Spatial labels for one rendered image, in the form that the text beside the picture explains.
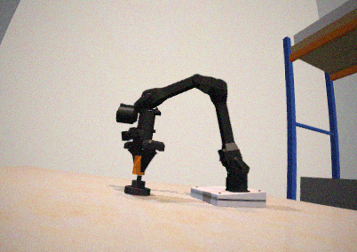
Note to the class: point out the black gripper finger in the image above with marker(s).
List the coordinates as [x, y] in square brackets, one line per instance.
[133, 154]
[146, 157]

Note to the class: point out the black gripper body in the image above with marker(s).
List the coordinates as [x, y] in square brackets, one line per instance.
[147, 144]

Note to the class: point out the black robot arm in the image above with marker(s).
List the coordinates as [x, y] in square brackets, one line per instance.
[229, 155]

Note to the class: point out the orange knob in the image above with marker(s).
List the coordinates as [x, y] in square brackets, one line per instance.
[137, 166]

